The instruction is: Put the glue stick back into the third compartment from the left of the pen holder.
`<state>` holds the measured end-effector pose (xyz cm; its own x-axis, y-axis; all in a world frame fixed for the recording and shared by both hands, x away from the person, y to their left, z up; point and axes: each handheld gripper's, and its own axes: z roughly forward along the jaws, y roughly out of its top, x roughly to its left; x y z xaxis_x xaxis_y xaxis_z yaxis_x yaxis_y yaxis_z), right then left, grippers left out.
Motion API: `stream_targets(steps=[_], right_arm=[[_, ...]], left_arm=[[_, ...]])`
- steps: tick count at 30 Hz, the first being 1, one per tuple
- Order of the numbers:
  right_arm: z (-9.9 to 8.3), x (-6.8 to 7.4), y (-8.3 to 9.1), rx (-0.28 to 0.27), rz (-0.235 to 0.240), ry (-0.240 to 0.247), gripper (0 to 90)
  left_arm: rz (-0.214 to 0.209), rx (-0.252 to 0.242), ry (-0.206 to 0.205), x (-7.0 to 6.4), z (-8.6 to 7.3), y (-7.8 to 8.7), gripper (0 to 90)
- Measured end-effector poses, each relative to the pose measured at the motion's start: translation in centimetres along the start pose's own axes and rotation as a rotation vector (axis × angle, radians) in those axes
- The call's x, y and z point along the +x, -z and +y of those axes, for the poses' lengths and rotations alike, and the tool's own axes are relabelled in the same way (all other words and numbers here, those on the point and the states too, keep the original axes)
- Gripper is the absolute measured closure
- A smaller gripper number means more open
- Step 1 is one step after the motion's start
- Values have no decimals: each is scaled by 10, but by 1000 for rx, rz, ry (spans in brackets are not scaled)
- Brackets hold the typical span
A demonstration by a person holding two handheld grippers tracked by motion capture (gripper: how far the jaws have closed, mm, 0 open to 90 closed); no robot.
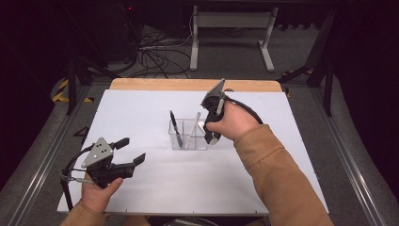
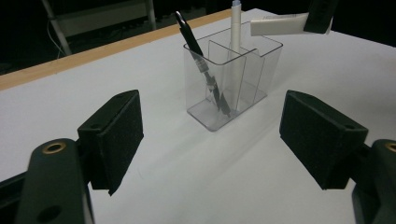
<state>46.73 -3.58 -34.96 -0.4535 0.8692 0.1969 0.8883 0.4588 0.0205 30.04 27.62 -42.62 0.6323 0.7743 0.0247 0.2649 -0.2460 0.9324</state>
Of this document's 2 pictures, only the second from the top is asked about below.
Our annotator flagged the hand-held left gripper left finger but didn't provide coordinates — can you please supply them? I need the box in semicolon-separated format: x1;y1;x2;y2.
77;89;145;197

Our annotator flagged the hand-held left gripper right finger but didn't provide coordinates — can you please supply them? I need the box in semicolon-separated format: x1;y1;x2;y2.
278;89;370;191

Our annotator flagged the white marker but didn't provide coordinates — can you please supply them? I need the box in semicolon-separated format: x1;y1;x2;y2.
249;12;332;36

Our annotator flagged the white pen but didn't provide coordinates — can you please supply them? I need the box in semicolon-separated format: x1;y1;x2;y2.
229;0;244;110

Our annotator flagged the clear plastic pen holder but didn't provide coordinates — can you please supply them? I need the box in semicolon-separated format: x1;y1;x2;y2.
182;21;284;133

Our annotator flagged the black pen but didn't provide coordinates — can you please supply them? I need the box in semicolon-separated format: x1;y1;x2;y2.
174;10;233;119

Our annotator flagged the white board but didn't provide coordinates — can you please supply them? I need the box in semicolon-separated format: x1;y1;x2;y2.
0;7;396;224

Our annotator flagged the grey metal stand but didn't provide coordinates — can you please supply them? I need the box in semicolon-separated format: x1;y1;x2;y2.
40;0;158;57

